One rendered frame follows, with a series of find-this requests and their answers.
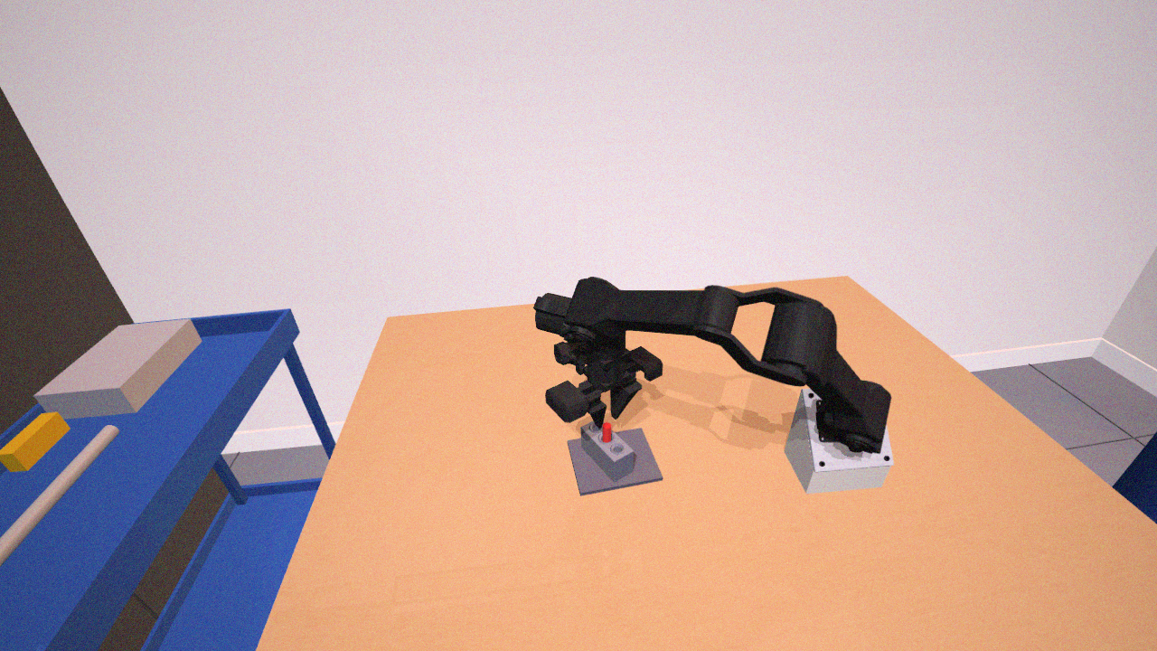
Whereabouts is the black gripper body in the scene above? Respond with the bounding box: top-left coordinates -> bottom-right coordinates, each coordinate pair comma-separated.
545,343 -> 663,423

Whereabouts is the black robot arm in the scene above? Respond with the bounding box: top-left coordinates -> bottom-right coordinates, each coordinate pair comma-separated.
533,278 -> 892,454

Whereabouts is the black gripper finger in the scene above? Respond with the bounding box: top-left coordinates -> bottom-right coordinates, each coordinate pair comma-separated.
588,401 -> 607,429
610,380 -> 643,420

